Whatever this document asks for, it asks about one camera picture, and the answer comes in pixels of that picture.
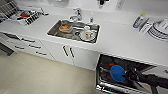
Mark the deep blue plastic bowl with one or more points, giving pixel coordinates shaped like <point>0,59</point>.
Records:
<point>117,73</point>

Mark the small orange cup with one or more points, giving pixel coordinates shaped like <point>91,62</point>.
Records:
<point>111,65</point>

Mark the stainless steel dishwasher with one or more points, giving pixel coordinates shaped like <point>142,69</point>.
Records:
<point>103,83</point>

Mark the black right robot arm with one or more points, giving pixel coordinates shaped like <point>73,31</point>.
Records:
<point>155,81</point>

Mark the stack of white plates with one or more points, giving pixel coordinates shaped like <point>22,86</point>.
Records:
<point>158,33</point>

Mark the small white bottle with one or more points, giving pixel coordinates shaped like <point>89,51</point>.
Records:
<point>145,26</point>

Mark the white blue soap bottle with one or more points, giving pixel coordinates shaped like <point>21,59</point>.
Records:
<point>139,21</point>

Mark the white bowl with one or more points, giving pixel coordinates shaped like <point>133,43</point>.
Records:
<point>163,24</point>

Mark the white mug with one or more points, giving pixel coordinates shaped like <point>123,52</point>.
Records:
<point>87,33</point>

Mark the white sink base cabinet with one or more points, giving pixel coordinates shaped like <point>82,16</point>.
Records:
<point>73,55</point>

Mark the small chrome sink knob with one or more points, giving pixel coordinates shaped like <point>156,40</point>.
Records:
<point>91,19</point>

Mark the chrome sink faucet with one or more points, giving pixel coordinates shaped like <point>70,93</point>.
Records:
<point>76,15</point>

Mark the stainless steel sink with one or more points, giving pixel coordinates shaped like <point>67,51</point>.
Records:
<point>53,34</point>

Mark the red white packet pile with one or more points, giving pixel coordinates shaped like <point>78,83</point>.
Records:
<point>29,16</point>

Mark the black built-in microwave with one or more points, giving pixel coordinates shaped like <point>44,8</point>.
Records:
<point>10,36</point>

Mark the white wall outlet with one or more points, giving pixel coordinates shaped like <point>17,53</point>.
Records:
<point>119,4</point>

